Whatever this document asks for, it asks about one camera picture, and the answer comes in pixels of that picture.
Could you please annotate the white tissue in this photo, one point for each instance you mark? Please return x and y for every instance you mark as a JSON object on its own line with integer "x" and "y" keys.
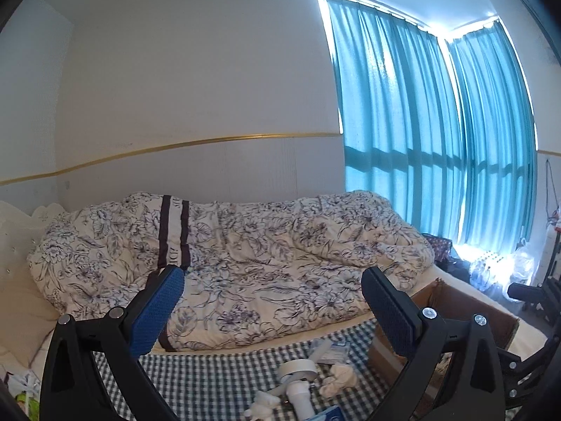
{"x": 265, "y": 400}
{"x": 337, "y": 379}

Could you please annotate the white headboard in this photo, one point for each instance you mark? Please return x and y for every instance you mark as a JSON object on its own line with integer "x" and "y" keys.
{"x": 13, "y": 237}

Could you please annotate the narrow blue curtain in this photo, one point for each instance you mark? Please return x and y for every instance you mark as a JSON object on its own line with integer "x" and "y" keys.
{"x": 495, "y": 140}

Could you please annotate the white plastic bottle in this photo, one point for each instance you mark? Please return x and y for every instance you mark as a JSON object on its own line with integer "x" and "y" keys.
{"x": 302, "y": 400}

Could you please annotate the dark patterned bag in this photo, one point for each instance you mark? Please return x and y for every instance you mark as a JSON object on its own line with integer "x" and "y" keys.
{"x": 438, "y": 245}

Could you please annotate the blue and white packet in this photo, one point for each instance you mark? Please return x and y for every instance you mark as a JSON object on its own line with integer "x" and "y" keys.
{"x": 329, "y": 414}

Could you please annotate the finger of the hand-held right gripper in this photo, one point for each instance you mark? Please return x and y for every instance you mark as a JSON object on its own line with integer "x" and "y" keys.
{"x": 519, "y": 365}

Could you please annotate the black metal equipment frame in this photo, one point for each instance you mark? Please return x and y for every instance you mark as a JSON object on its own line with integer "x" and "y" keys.
{"x": 532, "y": 291}

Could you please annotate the clear plastic packet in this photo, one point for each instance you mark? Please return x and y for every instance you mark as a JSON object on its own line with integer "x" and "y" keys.
{"x": 333, "y": 351}

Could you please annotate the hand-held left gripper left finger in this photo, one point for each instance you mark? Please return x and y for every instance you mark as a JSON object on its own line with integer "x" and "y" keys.
{"x": 157, "y": 311}

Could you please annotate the pack of water bottles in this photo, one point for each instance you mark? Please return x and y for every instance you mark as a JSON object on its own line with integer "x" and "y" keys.
{"x": 486, "y": 269}

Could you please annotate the floral print duvet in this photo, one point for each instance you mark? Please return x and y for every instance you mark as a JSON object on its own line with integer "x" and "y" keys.
{"x": 263, "y": 263}

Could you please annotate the wide blue curtain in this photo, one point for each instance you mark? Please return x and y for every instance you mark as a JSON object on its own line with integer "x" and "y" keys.
{"x": 394, "y": 118}

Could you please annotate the clear plastic bag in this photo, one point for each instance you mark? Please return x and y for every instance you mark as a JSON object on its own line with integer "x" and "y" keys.
{"x": 521, "y": 263}

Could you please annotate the brown cardboard box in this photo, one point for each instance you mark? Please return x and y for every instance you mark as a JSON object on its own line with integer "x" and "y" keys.
{"x": 458, "y": 299}

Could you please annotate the checkered tablecloth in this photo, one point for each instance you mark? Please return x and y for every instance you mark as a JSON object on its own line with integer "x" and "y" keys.
{"x": 210, "y": 381}

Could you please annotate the cream bed sheet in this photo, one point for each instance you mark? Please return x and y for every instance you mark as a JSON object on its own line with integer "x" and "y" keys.
{"x": 22, "y": 315}

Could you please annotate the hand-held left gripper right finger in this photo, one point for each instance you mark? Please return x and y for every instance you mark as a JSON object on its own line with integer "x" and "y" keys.
{"x": 390, "y": 311}

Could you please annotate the white tape roll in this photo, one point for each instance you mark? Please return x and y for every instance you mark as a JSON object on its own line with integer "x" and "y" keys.
{"x": 298, "y": 366}

